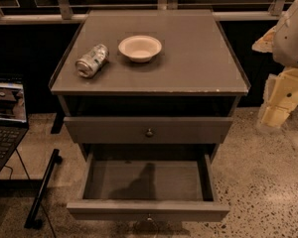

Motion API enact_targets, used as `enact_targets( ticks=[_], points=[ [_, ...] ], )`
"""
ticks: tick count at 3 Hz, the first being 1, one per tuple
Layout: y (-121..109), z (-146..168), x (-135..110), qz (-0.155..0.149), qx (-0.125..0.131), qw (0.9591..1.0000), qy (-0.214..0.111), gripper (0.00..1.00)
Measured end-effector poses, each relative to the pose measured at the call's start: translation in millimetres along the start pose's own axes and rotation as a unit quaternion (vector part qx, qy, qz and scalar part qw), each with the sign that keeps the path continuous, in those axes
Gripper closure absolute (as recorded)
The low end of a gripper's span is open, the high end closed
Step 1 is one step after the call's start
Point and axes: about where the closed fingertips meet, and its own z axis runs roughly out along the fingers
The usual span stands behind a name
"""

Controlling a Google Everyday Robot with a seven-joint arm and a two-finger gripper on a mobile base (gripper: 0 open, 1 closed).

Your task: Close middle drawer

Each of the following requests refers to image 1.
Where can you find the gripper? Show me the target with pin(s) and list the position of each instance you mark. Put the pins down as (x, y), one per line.
(292, 39)

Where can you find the grey drawer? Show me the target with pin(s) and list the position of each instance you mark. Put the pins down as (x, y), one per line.
(148, 190)
(148, 130)

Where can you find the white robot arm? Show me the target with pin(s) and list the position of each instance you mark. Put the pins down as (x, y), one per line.
(282, 39)

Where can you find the grey drawer cabinet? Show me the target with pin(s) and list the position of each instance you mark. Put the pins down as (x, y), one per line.
(195, 75)

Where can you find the grey top drawer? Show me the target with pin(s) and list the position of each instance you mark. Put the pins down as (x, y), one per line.
(148, 130)

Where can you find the white paper bowl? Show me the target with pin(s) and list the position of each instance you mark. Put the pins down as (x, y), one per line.
(140, 48)

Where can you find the crushed soda can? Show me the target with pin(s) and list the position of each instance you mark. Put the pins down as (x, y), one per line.
(92, 61)

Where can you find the black laptop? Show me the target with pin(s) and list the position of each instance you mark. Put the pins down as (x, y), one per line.
(13, 117)

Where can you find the black laptop stand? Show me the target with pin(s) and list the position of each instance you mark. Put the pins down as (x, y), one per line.
(25, 179)

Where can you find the metal railing frame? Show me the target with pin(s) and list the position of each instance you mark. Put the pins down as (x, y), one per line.
(66, 7)

